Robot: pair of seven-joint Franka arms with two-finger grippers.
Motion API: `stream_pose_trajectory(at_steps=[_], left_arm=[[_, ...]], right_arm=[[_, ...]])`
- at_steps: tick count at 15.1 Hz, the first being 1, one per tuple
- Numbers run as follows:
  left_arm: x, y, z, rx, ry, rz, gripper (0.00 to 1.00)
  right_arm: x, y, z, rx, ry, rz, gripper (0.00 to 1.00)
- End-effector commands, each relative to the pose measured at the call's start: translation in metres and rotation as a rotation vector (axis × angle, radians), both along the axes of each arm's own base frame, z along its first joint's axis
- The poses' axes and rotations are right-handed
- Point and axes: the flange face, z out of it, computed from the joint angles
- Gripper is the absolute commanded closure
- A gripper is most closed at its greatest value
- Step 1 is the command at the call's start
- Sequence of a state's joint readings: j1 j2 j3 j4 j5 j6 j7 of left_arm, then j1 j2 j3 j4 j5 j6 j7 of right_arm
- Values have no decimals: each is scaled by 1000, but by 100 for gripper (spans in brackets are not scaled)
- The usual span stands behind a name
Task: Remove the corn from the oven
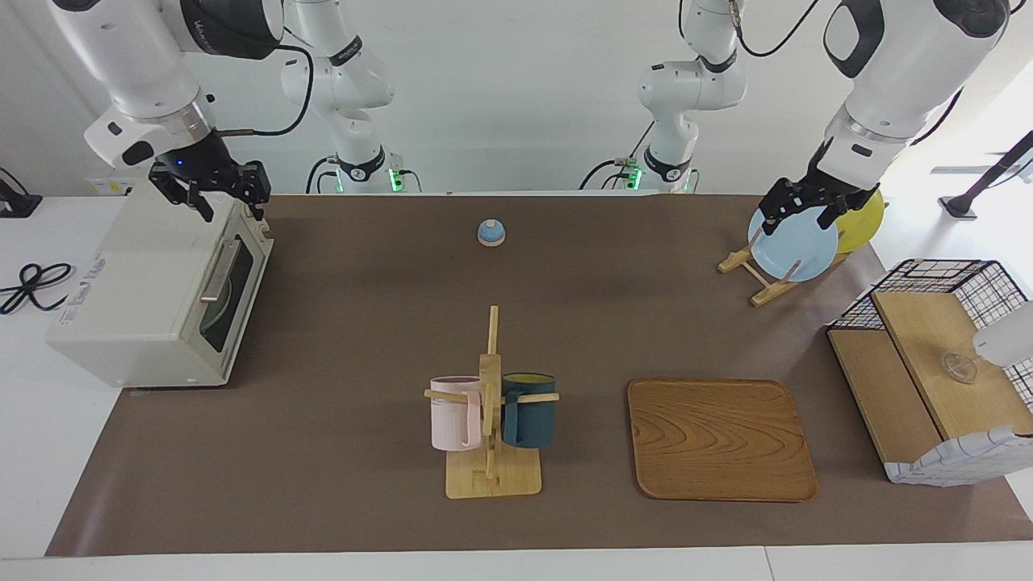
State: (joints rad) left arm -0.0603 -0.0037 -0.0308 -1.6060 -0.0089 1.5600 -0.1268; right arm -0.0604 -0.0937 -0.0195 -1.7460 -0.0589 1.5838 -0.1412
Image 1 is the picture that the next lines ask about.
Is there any dark blue mug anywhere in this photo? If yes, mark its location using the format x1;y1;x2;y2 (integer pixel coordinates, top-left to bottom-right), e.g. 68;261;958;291
500;372;558;450

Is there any pale green plate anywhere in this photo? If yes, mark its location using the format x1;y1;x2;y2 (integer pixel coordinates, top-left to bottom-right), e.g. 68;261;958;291
199;274;236;333

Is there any wooden mug tree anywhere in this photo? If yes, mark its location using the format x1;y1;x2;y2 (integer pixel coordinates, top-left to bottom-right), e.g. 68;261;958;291
424;305;560;499

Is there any glass oven door with handle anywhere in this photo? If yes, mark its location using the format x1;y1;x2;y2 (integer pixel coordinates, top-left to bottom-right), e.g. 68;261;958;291
196;214;275;385

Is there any cream toaster oven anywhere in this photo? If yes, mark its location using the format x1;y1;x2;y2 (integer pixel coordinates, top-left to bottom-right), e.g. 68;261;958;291
44;194;275;390

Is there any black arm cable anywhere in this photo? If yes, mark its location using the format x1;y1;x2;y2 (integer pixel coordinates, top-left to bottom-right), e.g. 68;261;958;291
216;43;316;138
729;0;820;59

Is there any light blue plate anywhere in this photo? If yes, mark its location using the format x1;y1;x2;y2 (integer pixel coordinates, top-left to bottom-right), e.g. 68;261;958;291
748;206;840;282

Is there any yellow plate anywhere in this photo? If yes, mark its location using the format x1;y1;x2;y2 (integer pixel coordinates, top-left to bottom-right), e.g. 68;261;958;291
831;188;886;255

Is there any wooden plate rack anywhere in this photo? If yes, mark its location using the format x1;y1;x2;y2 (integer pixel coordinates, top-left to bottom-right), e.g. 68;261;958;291
718;206;889;307

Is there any brown table mat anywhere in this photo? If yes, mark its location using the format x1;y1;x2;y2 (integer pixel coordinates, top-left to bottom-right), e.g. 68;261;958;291
46;194;1033;558

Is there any wooden shelf with wire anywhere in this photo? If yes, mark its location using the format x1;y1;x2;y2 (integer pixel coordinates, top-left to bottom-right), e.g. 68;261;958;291
884;425;1033;487

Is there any pink mug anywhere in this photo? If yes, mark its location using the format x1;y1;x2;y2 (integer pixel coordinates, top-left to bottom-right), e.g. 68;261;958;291
429;375;485;451

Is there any black desk device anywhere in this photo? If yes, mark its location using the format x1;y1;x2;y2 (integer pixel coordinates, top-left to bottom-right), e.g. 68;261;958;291
0;168;43;219

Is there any white rounded object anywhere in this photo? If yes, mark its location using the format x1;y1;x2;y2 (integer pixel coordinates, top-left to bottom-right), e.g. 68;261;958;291
972;300;1033;370

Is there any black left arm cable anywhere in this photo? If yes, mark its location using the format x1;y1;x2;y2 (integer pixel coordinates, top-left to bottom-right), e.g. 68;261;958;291
729;0;820;59

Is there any black coiled power cord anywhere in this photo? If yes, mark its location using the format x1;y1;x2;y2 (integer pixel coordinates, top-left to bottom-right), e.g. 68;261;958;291
0;263;75;316

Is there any small clear glass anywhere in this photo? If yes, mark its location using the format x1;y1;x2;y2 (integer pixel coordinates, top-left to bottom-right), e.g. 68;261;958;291
943;351;980;384

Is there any black base cable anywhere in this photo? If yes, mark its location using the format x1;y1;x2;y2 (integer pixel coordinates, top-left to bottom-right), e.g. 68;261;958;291
577;119;656;192
305;156;338;194

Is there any wooden tray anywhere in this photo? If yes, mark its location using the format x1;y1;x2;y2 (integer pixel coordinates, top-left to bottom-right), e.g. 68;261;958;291
627;378;818;503

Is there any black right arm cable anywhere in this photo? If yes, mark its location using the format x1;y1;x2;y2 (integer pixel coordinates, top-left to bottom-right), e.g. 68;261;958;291
216;43;316;138

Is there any black stand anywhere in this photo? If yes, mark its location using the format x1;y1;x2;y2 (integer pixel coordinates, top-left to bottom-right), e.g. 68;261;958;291
940;129;1033;220

